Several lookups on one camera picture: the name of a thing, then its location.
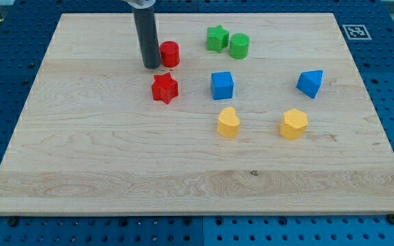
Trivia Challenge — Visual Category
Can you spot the white rod mount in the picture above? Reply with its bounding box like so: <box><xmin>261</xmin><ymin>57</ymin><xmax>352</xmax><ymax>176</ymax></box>
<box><xmin>122</xmin><ymin>0</ymin><xmax>156</xmax><ymax>8</ymax></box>

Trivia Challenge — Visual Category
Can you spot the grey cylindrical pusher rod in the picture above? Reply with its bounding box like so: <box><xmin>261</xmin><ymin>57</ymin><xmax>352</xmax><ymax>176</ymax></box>
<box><xmin>132</xmin><ymin>6</ymin><xmax>161</xmax><ymax>69</ymax></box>

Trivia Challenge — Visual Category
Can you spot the red star block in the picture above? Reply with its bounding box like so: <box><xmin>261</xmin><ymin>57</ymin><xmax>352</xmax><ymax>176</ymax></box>
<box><xmin>151</xmin><ymin>72</ymin><xmax>179</xmax><ymax>105</ymax></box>

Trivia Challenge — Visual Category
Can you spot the green star block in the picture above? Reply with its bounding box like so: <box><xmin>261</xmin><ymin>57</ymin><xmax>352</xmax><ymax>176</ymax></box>
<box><xmin>207</xmin><ymin>25</ymin><xmax>229</xmax><ymax>53</ymax></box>

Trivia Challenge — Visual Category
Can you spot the red cylinder block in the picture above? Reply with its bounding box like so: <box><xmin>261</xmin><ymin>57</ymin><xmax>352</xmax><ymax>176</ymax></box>
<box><xmin>159</xmin><ymin>41</ymin><xmax>180</xmax><ymax>68</ymax></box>

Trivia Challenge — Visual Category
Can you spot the green cylinder block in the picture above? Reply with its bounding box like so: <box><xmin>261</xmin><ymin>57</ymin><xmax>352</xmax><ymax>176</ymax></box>
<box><xmin>229</xmin><ymin>33</ymin><xmax>250</xmax><ymax>59</ymax></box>

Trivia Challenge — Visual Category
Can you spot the blue cube block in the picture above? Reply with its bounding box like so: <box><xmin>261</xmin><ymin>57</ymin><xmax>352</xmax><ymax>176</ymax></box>
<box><xmin>211</xmin><ymin>71</ymin><xmax>235</xmax><ymax>100</ymax></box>

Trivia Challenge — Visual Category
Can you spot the yellow heart block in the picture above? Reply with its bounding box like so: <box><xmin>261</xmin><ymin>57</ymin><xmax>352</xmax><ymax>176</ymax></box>
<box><xmin>217</xmin><ymin>107</ymin><xmax>241</xmax><ymax>138</ymax></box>

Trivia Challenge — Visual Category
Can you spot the light wooden board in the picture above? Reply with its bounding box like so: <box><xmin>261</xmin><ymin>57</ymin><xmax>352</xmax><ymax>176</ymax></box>
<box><xmin>0</xmin><ymin>13</ymin><xmax>394</xmax><ymax>216</ymax></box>

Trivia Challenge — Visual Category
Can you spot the blue triangular prism block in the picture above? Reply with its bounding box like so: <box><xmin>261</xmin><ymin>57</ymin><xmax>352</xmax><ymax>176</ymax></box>
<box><xmin>296</xmin><ymin>70</ymin><xmax>324</xmax><ymax>98</ymax></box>

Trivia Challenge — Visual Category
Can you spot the yellow hexagon block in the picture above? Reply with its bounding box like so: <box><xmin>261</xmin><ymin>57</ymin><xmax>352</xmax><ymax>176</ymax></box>
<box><xmin>279</xmin><ymin>109</ymin><xmax>308</xmax><ymax>140</ymax></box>

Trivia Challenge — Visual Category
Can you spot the white fiducial marker tag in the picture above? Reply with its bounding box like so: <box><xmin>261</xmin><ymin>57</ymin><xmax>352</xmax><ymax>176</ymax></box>
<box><xmin>342</xmin><ymin>24</ymin><xmax>371</xmax><ymax>40</ymax></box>

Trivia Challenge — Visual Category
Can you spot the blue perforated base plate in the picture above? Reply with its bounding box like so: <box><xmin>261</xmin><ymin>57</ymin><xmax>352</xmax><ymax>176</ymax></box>
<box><xmin>0</xmin><ymin>1</ymin><xmax>394</xmax><ymax>245</ymax></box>

